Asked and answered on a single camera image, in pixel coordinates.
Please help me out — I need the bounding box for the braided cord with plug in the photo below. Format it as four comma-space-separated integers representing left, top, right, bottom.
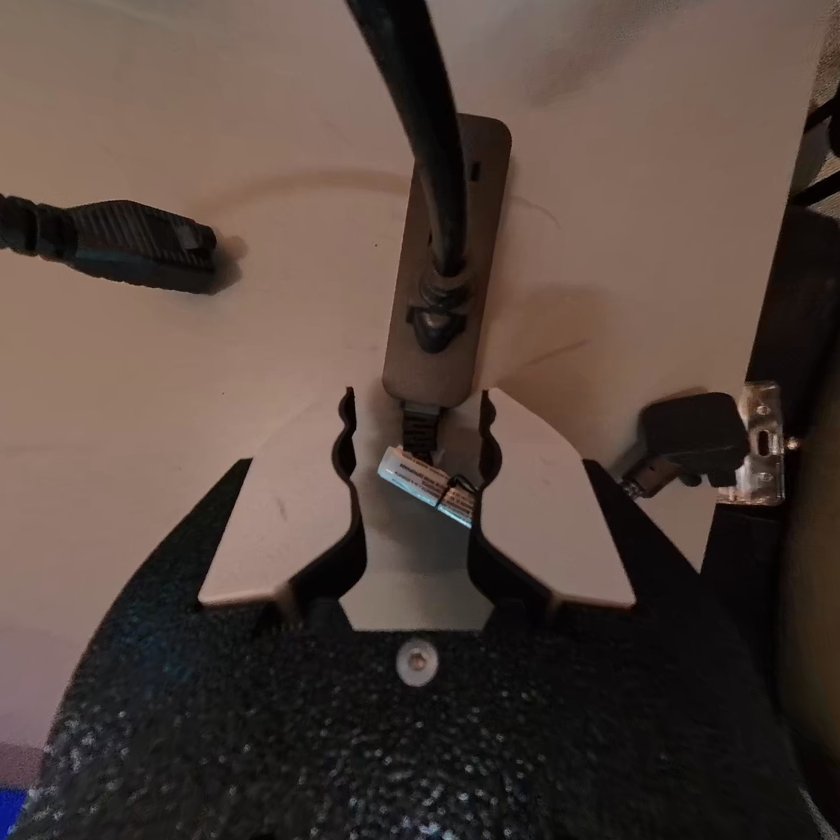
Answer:
400, 392, 750, 505

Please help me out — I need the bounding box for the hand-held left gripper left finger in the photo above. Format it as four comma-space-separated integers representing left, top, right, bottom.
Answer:
199, 386, 367, 619

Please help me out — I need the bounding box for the blue panel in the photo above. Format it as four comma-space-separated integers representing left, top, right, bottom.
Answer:
0, 787, 34, 840

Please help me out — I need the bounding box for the black ribbed power plug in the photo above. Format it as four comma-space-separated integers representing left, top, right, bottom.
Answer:
0, 192, 219, 296

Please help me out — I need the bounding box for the thick black power cable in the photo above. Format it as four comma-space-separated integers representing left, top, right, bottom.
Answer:
344, 0, 475, 355

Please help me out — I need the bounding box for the white cord label tag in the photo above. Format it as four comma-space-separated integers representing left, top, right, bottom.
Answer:
375, 445, 476, 530

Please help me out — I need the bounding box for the metal hinge bracket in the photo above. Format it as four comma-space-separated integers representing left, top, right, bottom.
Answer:
717, 382, 787, 506

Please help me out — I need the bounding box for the black power strip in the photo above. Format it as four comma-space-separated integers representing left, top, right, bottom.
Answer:
382, 113, 513, 411

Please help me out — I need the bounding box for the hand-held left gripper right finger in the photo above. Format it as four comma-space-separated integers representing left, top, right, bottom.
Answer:
468, 387, 637, 622

